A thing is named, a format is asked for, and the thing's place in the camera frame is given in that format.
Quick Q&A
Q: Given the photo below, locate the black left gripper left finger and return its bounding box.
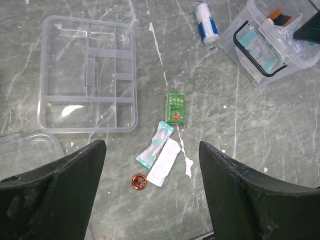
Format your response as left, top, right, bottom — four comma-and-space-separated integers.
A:
0, 140, 107, 240

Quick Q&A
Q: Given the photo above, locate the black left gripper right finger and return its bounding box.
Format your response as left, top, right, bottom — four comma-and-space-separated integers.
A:
198, 141, 320, 240

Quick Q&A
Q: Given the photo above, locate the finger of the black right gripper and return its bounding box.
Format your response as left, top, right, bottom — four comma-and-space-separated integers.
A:
293, 11, 320, 44

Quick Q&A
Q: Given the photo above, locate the amber bottle orange cap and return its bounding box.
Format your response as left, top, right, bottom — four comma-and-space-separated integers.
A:
268, 8, 293, 27

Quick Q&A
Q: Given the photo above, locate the clear first aid box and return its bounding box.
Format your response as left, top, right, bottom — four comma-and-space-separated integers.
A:
218, 0, 320, 87

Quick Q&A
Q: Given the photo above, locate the small red round item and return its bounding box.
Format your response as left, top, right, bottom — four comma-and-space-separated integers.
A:
131, 174, 147, 190

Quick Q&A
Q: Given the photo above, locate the small green box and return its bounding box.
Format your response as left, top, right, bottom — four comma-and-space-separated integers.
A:
164, 92, 185, 125

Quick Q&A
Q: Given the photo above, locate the clear compartment tray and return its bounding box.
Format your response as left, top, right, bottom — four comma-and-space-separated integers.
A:
37, 15, 138, 134

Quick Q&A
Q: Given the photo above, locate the white flat packet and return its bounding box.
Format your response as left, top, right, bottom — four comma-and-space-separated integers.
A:
146, 138, 181, 187

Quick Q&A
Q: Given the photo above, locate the teal white tube box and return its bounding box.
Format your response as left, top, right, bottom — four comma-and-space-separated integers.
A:
136, 121, 174, 169

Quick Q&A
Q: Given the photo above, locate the clear lid with black handle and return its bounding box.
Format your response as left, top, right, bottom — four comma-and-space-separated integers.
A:
0, 133, 65, 180

